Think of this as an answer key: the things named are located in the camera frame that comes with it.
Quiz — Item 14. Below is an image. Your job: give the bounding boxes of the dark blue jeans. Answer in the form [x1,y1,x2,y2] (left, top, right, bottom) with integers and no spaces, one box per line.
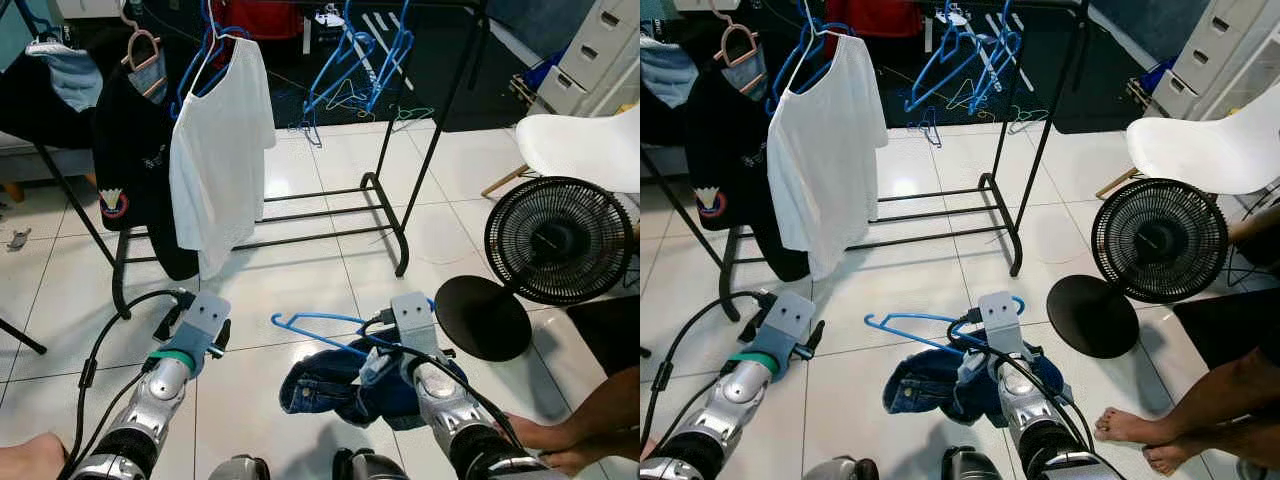
[882,342,1071,426]
[278,340,471,431]

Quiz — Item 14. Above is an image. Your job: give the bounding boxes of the pink clothes hanger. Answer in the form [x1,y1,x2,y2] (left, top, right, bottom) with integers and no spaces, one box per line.
[120,5,168,101]
[712,10,769,99]

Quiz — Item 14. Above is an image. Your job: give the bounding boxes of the white T-shirt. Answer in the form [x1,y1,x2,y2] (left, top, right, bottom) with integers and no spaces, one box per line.
[168,35,278,281]
[765,33,891,283]

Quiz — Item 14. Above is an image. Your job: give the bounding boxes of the black metal stand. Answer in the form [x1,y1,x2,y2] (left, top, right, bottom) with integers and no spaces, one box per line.
[640,148,717,266]
[0,140,119,356]

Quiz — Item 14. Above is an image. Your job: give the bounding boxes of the silver robot right leg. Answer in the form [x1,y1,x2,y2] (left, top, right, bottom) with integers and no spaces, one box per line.
[940,445,1006,480]
[332,447,411,480]

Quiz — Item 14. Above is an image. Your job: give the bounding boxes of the bare person's knee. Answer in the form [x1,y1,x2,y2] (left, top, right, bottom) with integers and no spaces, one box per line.
[0,432,69,480]

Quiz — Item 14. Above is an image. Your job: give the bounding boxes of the person's right leg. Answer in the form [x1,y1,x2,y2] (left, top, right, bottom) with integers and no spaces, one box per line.
[1093,345,1280,446]
[505,365,641,451]

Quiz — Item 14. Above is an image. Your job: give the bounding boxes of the person's leg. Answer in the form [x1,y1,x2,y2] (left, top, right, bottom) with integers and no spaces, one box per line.
[540,430,641,476]
[1093,345,1280,446]
[1143,415,1280,477]
[505,365,641,451]

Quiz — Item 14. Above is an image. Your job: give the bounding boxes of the person's left leg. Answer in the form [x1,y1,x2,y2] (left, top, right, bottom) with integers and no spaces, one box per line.
[1143,415,1280,477]
[540,430,641,476]

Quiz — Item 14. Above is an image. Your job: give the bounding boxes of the black metal clothes rack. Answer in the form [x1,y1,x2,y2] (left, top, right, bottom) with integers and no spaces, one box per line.
[718,0,1091,323]
[112,0,491,321]

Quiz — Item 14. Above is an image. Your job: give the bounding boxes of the pale blue garment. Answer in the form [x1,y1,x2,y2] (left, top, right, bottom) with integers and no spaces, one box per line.
[25,40,103,113]
[640,35,699,109]

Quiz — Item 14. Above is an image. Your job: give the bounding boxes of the white plastic chair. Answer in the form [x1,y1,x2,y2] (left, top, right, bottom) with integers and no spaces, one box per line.
[1095,80,1280,201]
[480,103,641,201]

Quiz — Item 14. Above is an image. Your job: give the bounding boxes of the red table cloth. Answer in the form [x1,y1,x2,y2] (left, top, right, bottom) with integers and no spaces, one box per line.
[215,0,301,41]
[845,0,926,39]

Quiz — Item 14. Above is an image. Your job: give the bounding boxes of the white drawer cabinet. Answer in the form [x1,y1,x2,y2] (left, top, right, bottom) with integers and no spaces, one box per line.
[1148,0,1280,123]
[535,0,641,119]

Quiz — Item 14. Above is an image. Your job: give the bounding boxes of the wooden pallet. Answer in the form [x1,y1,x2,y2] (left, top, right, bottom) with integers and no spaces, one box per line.
[1125,75,1161,111]
[508,72,549,113]

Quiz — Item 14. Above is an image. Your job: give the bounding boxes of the black shorts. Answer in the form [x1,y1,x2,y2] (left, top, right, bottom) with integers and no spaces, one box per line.
[1170,288,1280,369]

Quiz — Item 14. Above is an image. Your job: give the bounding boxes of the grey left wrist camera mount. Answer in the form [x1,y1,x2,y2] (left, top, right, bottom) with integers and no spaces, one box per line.
[765,290,816,353]
[178,290,233,353]

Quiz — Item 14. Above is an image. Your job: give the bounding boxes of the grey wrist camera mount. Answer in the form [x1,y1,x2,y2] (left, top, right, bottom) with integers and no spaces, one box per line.
[765,290,816,353]
[978,292,1026,356]
[178,290,233,353]
[390,292,441,356]

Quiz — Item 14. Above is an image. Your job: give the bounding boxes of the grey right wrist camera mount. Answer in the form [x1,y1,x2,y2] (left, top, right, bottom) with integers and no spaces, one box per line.
[390,292,441,356]
[978,292,1026,356]

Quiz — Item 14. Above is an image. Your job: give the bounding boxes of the black pedestal fan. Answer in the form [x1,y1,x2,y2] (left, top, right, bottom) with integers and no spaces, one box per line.
[435,175,636,363]
[1045,178,1231,359]

